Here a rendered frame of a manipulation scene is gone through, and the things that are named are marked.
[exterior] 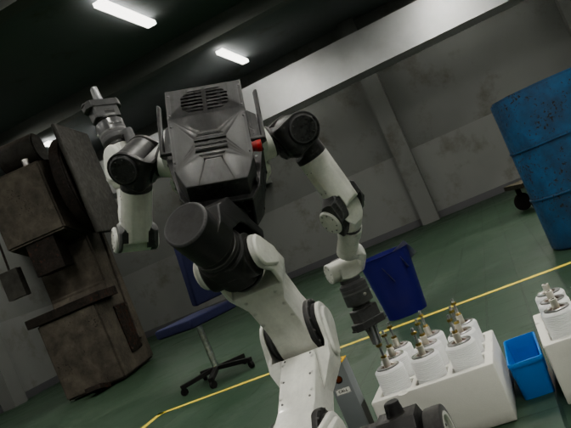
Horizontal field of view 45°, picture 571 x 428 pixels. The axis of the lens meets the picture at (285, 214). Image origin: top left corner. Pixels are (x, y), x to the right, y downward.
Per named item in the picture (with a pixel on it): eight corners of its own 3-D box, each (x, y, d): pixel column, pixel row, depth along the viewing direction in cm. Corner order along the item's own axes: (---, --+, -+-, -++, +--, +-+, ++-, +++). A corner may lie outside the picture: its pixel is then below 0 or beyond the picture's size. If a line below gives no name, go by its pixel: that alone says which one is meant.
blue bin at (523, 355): (558, 391, 207) (542, 354, 208) (522, 402, 210) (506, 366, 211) (547, 363, 236) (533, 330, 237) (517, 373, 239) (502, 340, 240)
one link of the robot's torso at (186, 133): (286, 164, 159) (264, 62, 180) (142, 189, 158) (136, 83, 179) (295, 234, 183) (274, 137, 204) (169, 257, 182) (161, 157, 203)
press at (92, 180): (101, 378, 905) (10, 159, 915) (194, 340, 866) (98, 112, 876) (24, 424, 747) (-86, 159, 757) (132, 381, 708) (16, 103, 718)
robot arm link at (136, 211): (161, 260, 202) (163, 193, 192) (117, 265, 198) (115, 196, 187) (154, 240, 212) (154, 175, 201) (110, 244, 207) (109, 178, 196)
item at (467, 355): (501, 386, 210) (477, 332, 211) (494, 400, 202) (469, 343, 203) (472, 393, 215) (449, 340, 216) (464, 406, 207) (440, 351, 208)
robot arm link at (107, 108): (76, 115, 215) (90, 147, 212) (84, 97, 208) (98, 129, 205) (114, 111, 223) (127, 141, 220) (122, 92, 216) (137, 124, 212)
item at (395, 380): (392, 425, 219) (369, 372, 219) (415, 411, 222) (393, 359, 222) (405, 429, 210) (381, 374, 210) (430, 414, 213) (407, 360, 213)
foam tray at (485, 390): (517, 419, 199) (493, 363, 200) (393, 458, 211) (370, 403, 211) (513, 377, 236) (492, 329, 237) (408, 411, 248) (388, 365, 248)
